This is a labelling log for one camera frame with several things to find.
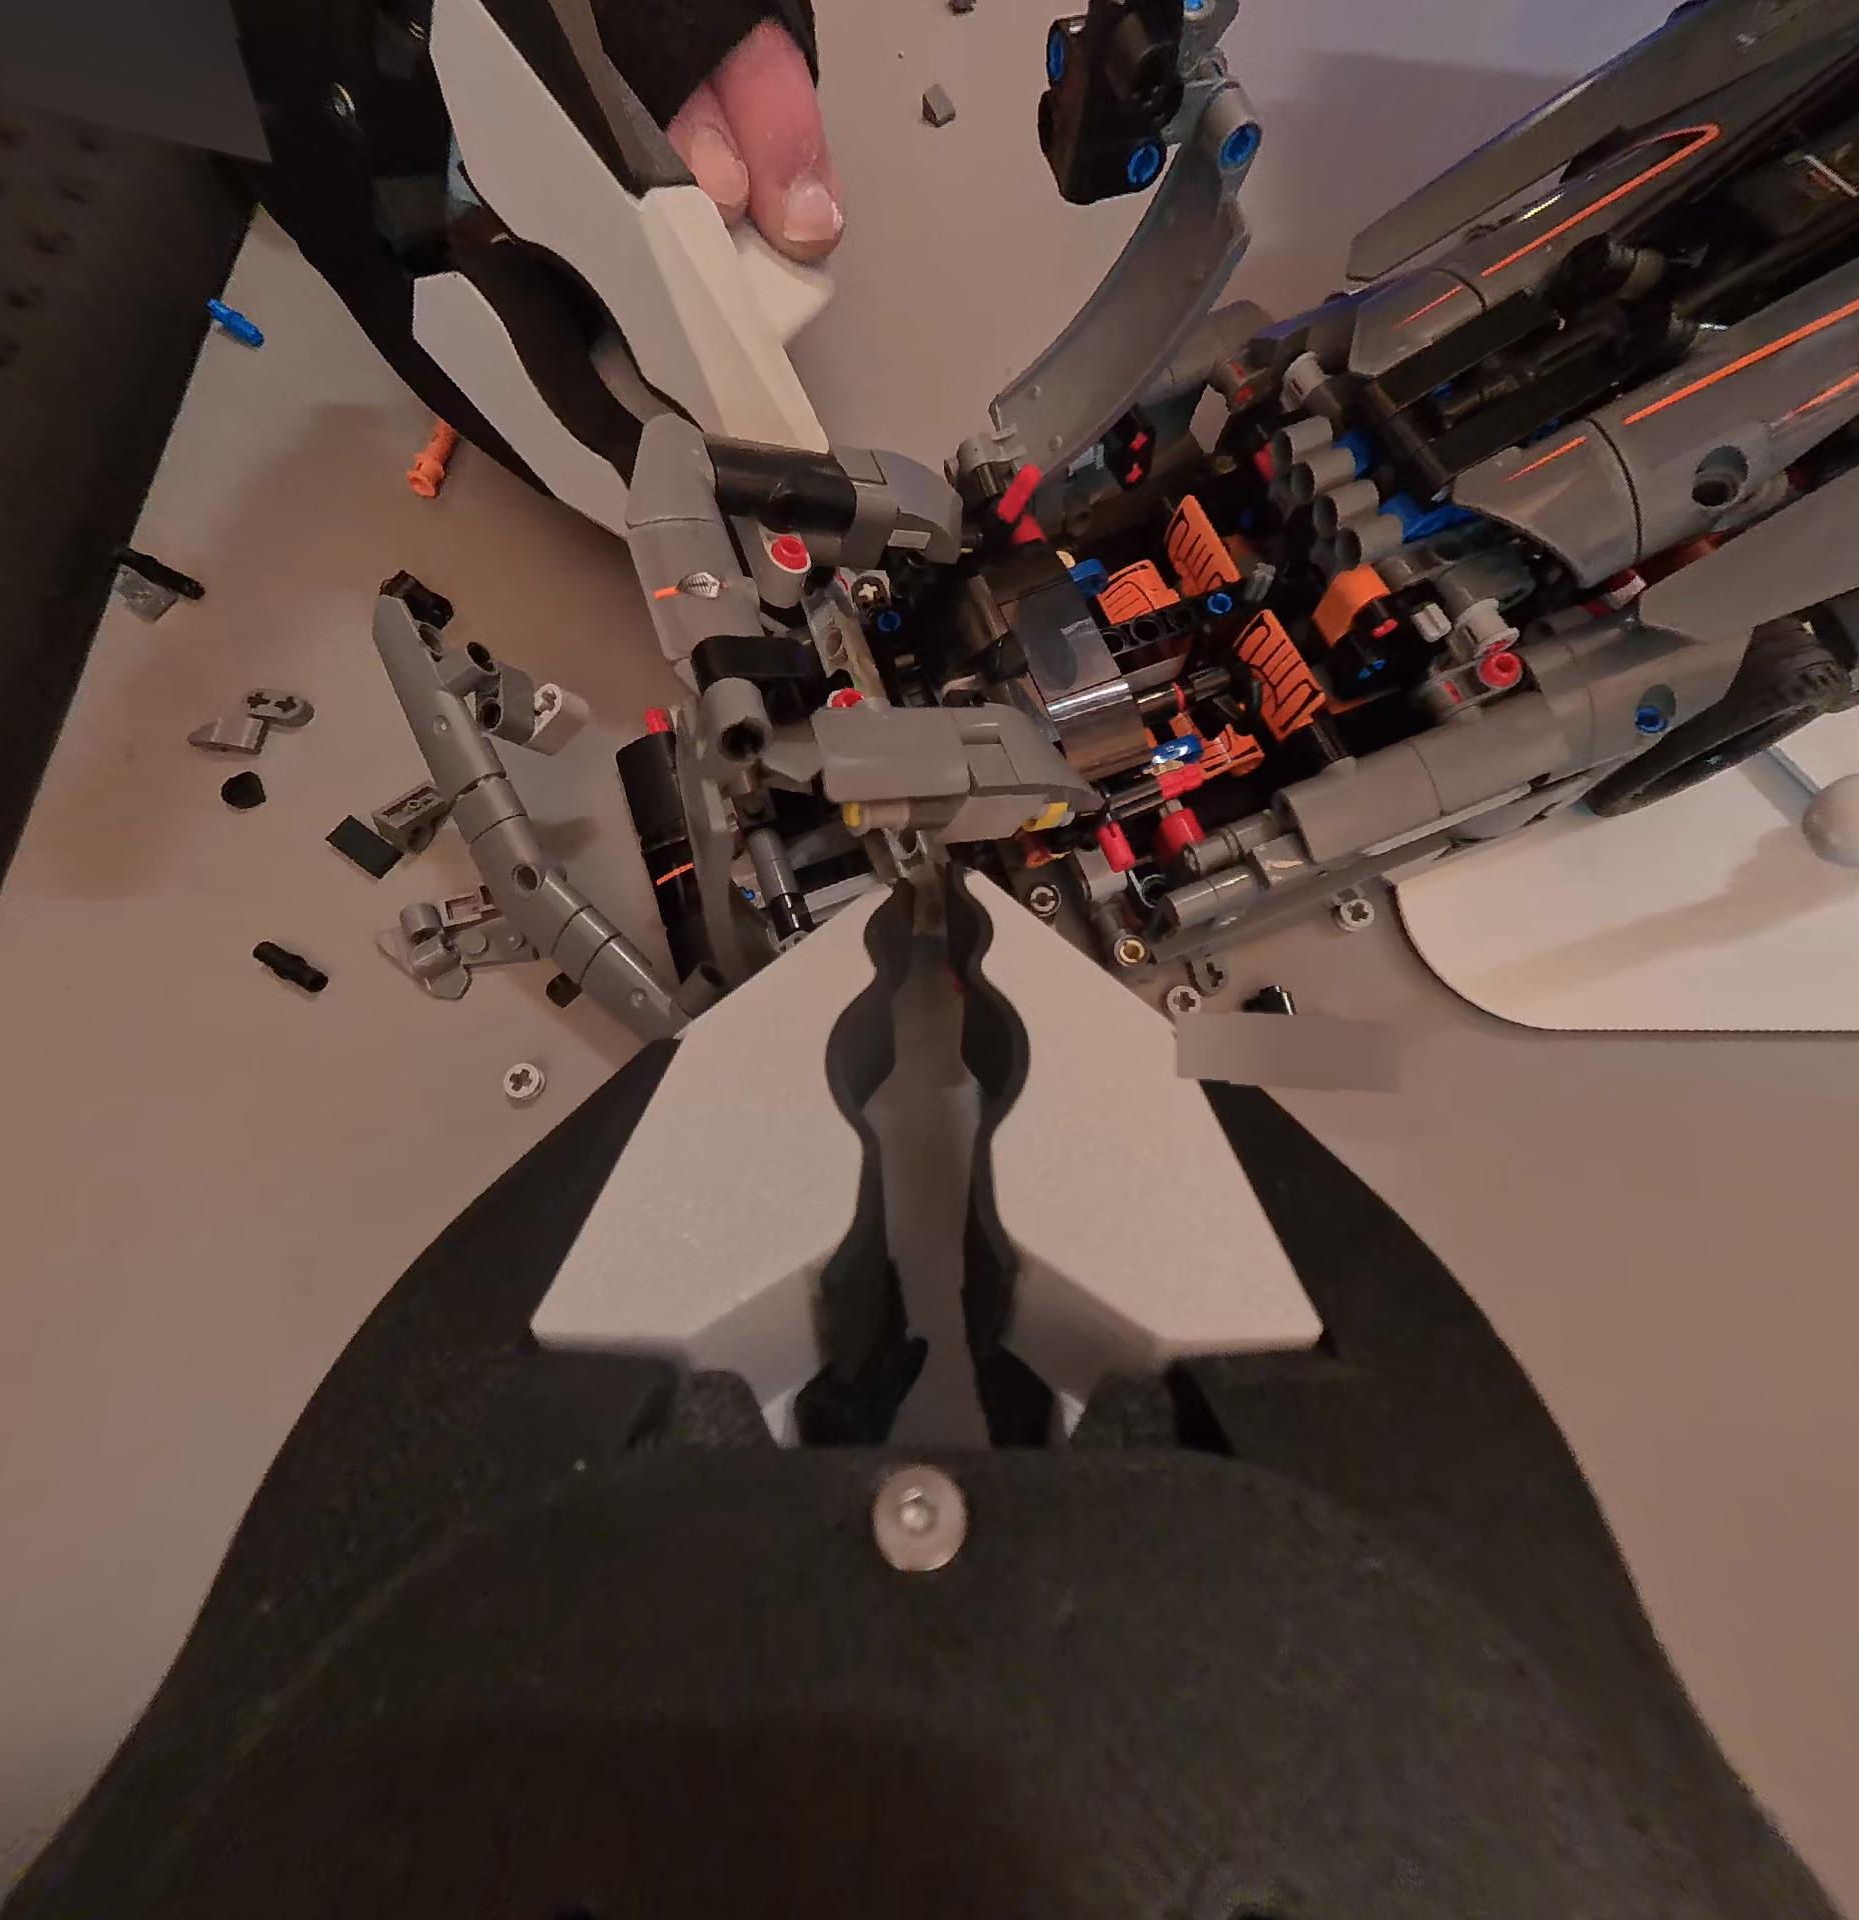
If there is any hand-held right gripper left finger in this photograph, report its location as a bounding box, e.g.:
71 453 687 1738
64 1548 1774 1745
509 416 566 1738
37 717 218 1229
530 884 923 1446

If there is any grey lego panel strip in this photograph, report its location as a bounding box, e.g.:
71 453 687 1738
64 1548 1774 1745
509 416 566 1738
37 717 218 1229
372 588 693 1040

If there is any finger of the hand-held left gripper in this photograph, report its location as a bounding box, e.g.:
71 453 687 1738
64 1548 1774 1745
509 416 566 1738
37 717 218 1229
427 0 845 455
410 223 684 512

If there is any dark perforated panel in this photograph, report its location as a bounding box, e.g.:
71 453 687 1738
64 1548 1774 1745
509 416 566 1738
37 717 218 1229
0 91 257 962

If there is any white rounded mat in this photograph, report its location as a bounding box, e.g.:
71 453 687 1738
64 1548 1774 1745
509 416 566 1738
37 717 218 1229
1395 735 1859 1034

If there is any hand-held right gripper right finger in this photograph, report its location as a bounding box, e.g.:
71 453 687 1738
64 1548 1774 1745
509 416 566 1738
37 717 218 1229
959 869 1325 1446

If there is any grey lego car model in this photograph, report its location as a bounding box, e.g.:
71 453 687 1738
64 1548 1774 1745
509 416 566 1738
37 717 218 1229
613 0 1859 1039

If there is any grey lego connector assembly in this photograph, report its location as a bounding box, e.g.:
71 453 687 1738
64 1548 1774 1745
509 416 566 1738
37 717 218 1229
377 883 498 1003

